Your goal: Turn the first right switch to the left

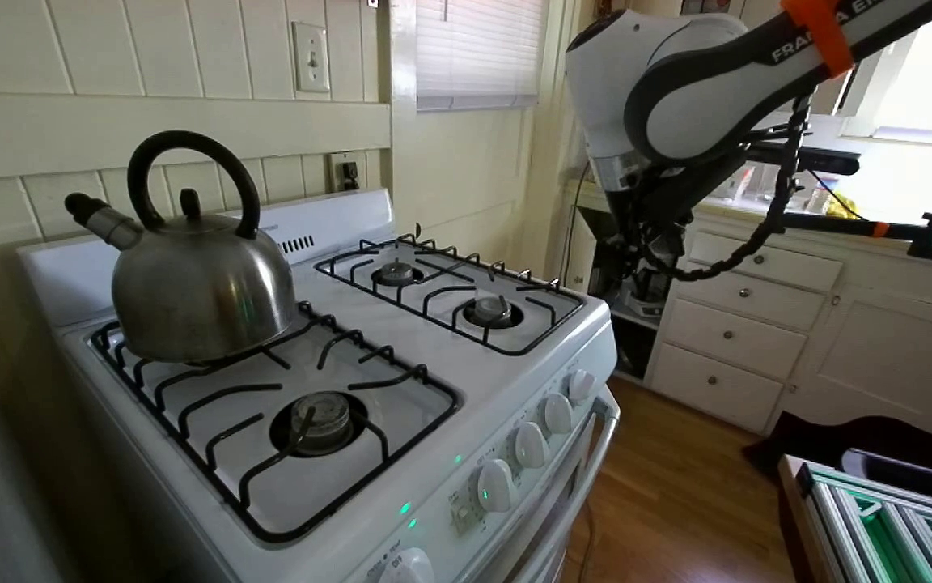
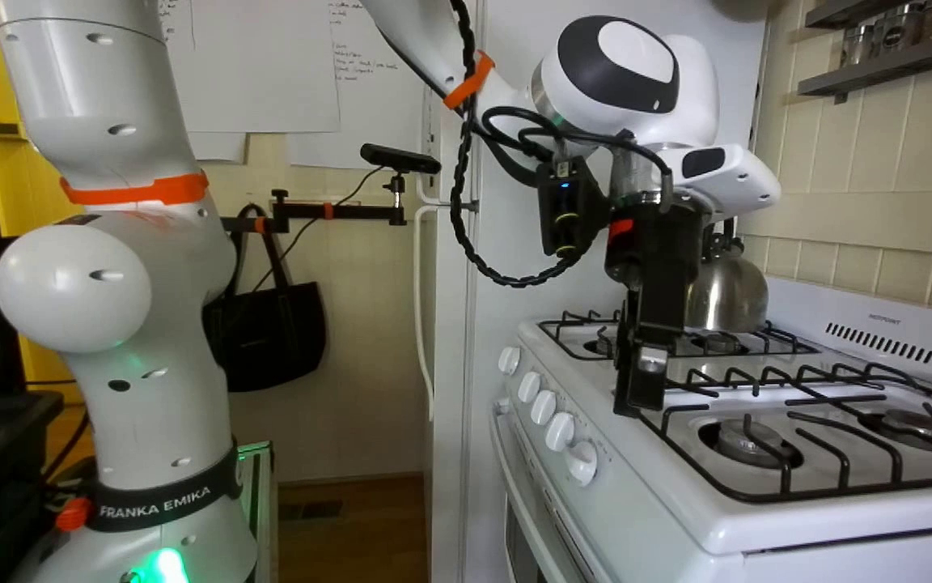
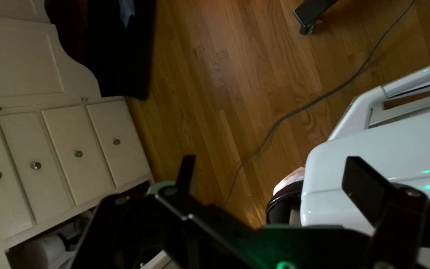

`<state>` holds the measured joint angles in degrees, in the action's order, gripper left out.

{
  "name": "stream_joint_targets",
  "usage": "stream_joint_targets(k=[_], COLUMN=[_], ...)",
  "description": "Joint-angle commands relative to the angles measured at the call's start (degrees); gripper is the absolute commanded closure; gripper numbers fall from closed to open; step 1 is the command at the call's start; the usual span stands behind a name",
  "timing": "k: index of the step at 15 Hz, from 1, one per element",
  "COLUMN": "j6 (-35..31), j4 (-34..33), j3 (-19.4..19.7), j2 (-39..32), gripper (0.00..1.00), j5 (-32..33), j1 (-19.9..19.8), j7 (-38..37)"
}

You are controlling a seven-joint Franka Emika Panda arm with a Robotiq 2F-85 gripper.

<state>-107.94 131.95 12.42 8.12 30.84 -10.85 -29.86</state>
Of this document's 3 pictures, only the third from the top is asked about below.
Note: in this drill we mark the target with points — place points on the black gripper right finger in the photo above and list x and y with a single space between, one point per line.
398 218

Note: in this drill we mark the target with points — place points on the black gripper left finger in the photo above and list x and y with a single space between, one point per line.
140 224

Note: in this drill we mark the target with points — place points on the white toaster oven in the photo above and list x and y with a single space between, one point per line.
373 149

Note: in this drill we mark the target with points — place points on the white paper roll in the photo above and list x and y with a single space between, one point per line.
44 251

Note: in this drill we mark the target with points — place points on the white drawer cabinet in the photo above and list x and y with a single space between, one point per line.
20 74

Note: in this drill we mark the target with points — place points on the black wheeled stand base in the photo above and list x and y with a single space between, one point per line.
312 12

